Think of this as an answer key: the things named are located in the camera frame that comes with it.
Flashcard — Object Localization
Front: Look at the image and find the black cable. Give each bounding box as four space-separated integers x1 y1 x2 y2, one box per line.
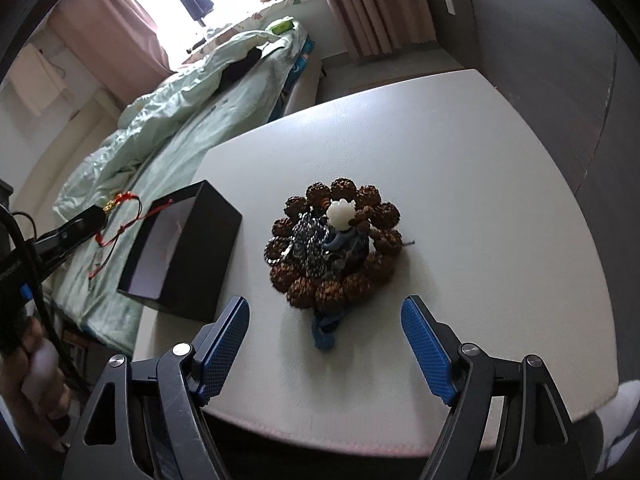
0 204 93 396

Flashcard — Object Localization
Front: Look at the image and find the beige hanging towel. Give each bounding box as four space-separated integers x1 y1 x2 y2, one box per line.
10 42 68 116

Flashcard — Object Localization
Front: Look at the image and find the red string bracelet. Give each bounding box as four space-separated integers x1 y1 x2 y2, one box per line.
87 192 173 281

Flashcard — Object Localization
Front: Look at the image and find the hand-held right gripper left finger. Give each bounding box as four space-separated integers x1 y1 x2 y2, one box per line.
62 296 251 480

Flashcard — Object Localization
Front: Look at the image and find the person's left hand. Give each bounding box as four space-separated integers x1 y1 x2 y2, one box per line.
0 314 73 443

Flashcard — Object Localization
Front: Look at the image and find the light green quilt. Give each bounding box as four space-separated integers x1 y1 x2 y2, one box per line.
52 30 301 221

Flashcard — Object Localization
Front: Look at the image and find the black white bead bracelet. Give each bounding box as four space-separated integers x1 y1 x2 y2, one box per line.
270 212 333 278

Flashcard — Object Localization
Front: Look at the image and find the white low table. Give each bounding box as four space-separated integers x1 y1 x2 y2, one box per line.
132 69 621 458

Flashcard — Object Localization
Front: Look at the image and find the black jewelry box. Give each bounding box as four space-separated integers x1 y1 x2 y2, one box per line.
116 180 243 322

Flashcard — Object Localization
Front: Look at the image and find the dark cloth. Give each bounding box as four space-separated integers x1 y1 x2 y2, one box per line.
220 47 266 86

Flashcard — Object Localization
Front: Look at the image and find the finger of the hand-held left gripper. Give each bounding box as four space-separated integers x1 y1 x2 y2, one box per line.
30 205 108 267

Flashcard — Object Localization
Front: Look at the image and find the bed with green sheet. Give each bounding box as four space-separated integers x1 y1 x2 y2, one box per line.
42 25 326 351

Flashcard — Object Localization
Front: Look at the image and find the patterned window seat cushion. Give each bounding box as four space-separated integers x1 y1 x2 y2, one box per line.
187 0 321 56

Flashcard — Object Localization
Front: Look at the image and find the pink curtain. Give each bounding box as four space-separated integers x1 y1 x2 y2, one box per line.
305 0 438 58
55 0 173 81

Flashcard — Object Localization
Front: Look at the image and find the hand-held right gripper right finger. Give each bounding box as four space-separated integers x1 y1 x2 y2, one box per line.
400 295 596 480

